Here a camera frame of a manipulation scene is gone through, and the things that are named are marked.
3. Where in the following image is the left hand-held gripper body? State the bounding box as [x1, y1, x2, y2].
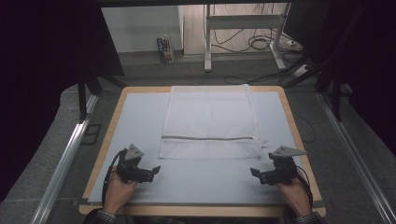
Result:
[116, 143, 153, 185]

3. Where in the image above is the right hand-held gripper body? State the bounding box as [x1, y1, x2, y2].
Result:
[261, 145, 307, 186]

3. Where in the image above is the white mesh laundry bag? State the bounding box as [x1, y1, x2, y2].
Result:
[158, 84, 269, 161]

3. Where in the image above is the person's right hand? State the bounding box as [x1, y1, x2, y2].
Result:
[275, 169, 313, 217]

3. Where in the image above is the person's left hand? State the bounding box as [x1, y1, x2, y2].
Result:
[103, 166, 138, 217]

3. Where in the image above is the pale blue table mat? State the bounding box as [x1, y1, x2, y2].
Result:
[88, 91, 316, 206]

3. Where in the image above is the black metal stand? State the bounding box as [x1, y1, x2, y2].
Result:
[283, 55, 344, 123]
[77, 72, 128, 123]

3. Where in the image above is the white power strip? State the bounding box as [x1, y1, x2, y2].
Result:
[292, 63, 311, 78]

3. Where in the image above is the pack of bottles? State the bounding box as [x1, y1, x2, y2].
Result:
[156, 35, 176, 64]

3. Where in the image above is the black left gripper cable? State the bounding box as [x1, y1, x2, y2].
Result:
[101, 148, 129, 207]

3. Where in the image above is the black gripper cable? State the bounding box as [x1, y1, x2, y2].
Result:
[295, 169, 314, 210]
[101, 148, 129, 207]

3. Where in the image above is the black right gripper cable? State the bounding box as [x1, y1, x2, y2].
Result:
[295, 169, 314, 210]

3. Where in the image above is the thin black cable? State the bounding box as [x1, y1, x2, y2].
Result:
[290, 108, 318, 145]

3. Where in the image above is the black rectangular frame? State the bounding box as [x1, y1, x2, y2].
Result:
[80, 123, 103, 146]

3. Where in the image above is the aluminium rail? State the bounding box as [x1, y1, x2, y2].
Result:
[317, 91, 396, 224]
[29, 93, 100, 224]

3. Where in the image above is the black floor cable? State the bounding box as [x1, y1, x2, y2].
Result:
[223, 70, 294, 86]

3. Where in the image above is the tangle of black cables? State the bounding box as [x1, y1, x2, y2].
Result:
[211, 3, 301, 54]

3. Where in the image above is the white metal desk frame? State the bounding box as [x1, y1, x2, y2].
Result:
[204, 3, 292, 73]

